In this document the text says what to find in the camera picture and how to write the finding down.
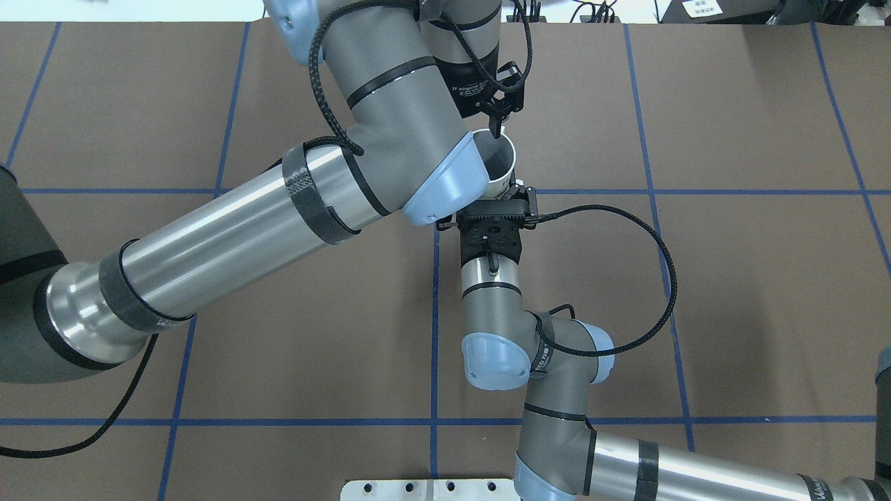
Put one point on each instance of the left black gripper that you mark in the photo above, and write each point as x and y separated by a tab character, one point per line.
475	95

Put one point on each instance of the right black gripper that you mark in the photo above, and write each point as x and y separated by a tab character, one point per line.
530	204

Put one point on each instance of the white mug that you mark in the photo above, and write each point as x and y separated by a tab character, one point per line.
499	157

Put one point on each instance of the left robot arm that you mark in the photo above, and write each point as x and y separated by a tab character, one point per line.
394	80

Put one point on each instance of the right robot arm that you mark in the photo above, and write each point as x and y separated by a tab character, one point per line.
560	455

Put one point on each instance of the black printer device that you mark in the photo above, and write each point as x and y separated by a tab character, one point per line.
762	12

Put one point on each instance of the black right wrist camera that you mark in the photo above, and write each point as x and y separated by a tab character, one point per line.
490	234

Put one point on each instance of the white central pedestal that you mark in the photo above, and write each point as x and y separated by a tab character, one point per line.
430	489

